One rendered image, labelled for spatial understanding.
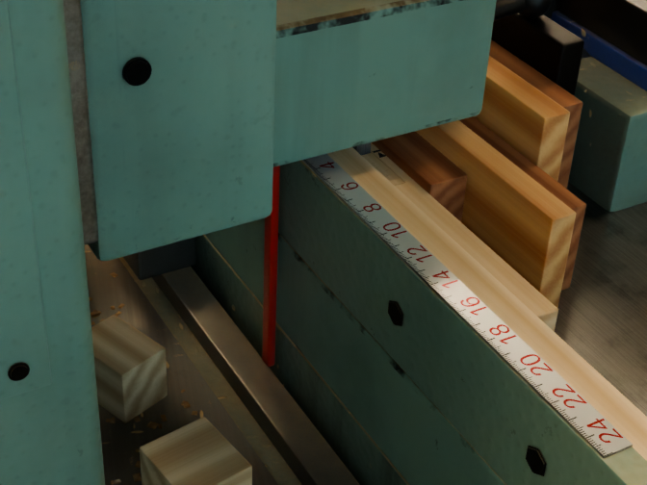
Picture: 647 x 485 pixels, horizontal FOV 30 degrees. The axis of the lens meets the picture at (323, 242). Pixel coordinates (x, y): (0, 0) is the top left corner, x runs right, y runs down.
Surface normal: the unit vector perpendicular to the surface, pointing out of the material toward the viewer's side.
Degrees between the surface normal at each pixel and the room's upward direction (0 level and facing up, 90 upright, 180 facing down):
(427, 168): 0
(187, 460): 0
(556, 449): 90
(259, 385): 0
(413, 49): 90
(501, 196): 90
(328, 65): 90
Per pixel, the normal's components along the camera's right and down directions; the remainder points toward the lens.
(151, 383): 0.76, 0.40
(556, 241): 0.49, 0.52
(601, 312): 0.04, -0.82
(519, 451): -0.87, 0.26
